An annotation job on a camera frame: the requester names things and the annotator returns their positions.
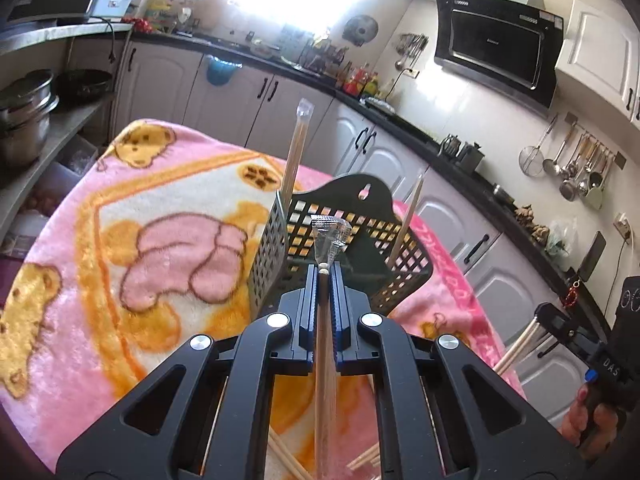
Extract chopstick bundle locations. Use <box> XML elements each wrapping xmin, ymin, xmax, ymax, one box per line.
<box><xmin>492</xmin><ymin>315</ymin><xmax>547</xmax><ymax>376</ymax></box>

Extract chopsticks pair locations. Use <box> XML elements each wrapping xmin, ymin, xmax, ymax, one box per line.
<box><xmin>311</xmin><ymin>214</ymin><xmax>350</xmax><ymax>479</ymax></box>

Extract right hand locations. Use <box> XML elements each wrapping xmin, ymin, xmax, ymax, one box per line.
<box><xmin>559</xmin><ymin>385</ymin><xmax>618</xmax><ymax>460</ymax></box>

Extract black countertop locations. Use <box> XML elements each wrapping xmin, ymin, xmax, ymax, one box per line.
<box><xmin>130</xmin><ymin>30</ymin><xmax>614</xmax><ymax>331</ymax></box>

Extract white lower cabinets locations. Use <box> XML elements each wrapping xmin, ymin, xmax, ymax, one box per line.
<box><xmin>112</xmin><ymin>40</ymin><xmax>591</xmax><ymax>426</ymax></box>

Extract dark green utensil basket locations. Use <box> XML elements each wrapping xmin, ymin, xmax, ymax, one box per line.
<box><xmin>248</xmin><ymin>174</ymin><xmax>433</xmax><ymax>318</ymax></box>

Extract pink cartoon bear blanket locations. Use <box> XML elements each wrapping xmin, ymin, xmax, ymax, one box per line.
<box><xmin>1</xmin><ymin>119</ymin><xmax>504</xmax><ymax>479</ymax></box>

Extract green spatula hanging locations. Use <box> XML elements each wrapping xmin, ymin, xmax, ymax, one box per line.
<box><xmin>585</xmin><ymin>155</ymin><xmax>614</xmax><ymax>210</ymax></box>

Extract wrapped chopsticks in basket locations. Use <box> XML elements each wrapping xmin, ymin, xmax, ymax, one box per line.
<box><xmin>280</xmin><ymin>99</ymin><xmax>314</xmax><ymax>212</ymax></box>
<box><xmin>386</xmin><ymin>171</ymin><xmax>425</xmax><ymax>269</ymax></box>

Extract hanging steel ladle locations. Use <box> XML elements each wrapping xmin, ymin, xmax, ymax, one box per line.
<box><xmin>542</xmin><ymin>125</ymin><xmax>576</xmax><ymax>177</ymax></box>

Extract steel kettle pot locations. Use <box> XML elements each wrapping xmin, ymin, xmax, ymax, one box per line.
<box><xmin>456</xmin><ymin>142</ymin><xmax>484</xmax><ymax>174</ymax></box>

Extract glass french press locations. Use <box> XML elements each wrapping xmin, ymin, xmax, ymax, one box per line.
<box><xmin>438</xmin><ymin>134</ymin><xmax>461</xmax><ymax>159</ymax></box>

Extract white upper cabinet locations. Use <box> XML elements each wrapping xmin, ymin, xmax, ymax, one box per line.
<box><xmin>555</xmin><ymin>0</ymin><xmax>639</xmax><ymax>125</ymax></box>

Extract blue hanging trash bin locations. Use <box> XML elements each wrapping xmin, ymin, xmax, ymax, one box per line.
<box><xmin>206</xmin><ymin>55</ymin><xmax>243</xmax><ymax>87</ymax></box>

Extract red sauce bottles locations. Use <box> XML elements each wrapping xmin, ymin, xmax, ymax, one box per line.
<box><xmin>342</xmin><ymin>63</ymin><xmax>378</xmax><ymax>99</ymax></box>

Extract black range hood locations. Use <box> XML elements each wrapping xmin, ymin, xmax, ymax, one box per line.
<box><xmin>434</xmin><ymin>0</ymin><xmax>564</xmax><ymax>116</ymax></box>

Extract black wok pan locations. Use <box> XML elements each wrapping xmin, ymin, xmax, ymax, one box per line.
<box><xmin>53</xmin><ymin>68</ymin><xmax>113</xmax><ymax>107</ymax></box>

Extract stacked steel pots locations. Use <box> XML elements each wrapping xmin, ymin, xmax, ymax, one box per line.
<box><xmin>1</xmin><ymin>70</ymin><xmax>58</xmax><ymax>168</ymax></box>

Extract white wall socket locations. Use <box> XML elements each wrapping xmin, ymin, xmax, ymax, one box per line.
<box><xmin>613</xmin><ymin>212</ymin><xmax>632</xmax><ymax>242</ymax></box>

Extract wire mesh skimmer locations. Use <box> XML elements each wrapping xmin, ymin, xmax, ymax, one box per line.
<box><xmin>518</xmin><ymin>115</ymin><xmax>558</xmax><ymax>178</ymax></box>

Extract wall exhaust fan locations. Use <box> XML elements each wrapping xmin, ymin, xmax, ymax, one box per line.
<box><xmin>342</xmin><ymin>14</ymin><xmax>380</xmax><ymax>47</ymax></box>

